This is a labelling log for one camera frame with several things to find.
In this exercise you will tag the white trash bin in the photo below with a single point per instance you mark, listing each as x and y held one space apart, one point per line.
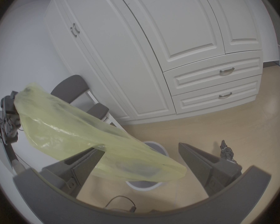
140 188

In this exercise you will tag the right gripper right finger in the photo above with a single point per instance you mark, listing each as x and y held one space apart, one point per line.
207 169

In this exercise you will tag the white chair grey cushions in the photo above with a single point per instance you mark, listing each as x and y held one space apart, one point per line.
71 85

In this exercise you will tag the white wardrobe with drawers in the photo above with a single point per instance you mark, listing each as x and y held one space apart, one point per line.
135 55

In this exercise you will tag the crumpled black white wrapper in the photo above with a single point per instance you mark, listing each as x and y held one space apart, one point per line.
227 152

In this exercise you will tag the yellow-green plastic bag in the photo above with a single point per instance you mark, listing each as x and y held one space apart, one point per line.
60 125

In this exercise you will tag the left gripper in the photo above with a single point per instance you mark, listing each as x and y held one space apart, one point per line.
9 106

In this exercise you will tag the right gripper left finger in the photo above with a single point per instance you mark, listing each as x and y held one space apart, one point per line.
70 174

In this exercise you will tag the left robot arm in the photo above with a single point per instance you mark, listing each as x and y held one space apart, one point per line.
9 127

